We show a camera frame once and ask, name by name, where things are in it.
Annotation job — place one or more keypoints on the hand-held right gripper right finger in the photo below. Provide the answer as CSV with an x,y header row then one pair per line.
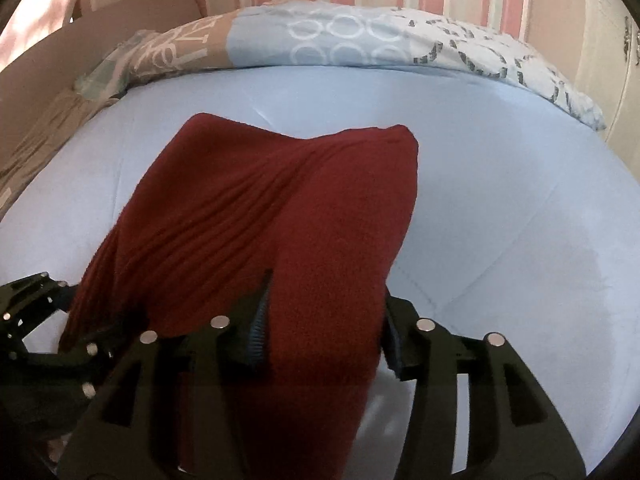
x,y
393,346

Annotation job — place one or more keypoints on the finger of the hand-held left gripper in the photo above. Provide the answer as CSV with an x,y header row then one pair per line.
x,y
75,360
30,297

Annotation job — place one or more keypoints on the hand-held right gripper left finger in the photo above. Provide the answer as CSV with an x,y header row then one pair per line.
x,y
256,332

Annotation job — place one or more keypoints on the dark red knitted sweater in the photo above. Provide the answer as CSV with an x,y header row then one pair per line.
x,y
250,200

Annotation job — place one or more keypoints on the brown cloth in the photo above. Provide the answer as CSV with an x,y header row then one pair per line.
x,y
45,135

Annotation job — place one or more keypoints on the light blue bed sheet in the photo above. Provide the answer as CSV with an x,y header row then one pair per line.
x,y
500,210

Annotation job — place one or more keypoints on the patterned light blue pillow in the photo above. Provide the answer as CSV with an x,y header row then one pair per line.
x,y
350,35

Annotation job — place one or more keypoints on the white wardrobe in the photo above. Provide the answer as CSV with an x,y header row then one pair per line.
x,y
615,60

